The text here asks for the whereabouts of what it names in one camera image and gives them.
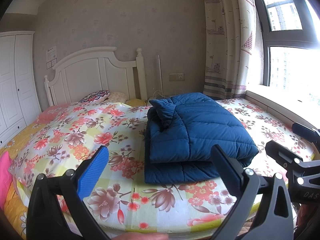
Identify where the colourful patterned pillow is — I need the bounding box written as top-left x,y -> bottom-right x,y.
79,89 -> 111,103

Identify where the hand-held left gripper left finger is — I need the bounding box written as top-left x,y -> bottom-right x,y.
27,145 -> 110,240

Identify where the blue quilted jacket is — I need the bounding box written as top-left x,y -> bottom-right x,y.
144,92 -> 259,184

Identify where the white wardrobe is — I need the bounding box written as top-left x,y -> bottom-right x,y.
0,31 -> 42,143

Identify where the cream cushion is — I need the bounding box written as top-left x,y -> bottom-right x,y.
109,92 -> 128,102

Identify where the pink cloth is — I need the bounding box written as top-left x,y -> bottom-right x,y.
0,151 -> 13,209

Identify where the dark framed window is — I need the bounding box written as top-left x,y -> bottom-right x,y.
250,0 -> 320,97

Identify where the coral pink pillow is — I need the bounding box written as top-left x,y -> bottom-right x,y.
34,104 -> 68,125

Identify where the white pole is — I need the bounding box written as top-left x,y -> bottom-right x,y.
157,55 -> 164,97

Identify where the white paper wall note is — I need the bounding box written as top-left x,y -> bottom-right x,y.
46,45 -> 57,62

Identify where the patterned beige curtain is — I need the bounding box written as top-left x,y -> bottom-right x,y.
201,0 -> 265,100

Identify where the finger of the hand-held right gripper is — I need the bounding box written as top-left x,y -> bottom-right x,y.
265,140 -> 303,168
292,122 -> 320,143

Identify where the white cable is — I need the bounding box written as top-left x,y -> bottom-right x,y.
151,89 -> 183,98

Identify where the yellow pillow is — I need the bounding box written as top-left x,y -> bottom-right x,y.
125,98 -> 147,106

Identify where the floral quilt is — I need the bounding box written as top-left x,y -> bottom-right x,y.
9,97 -> 317,233

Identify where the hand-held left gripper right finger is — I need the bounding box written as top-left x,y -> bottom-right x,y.
211,145 -> 293,240

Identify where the white bed headboard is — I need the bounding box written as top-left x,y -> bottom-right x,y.
44,46 -> 148,107

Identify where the beige window sill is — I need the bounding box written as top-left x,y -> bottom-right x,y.
245,90 -> 320,130

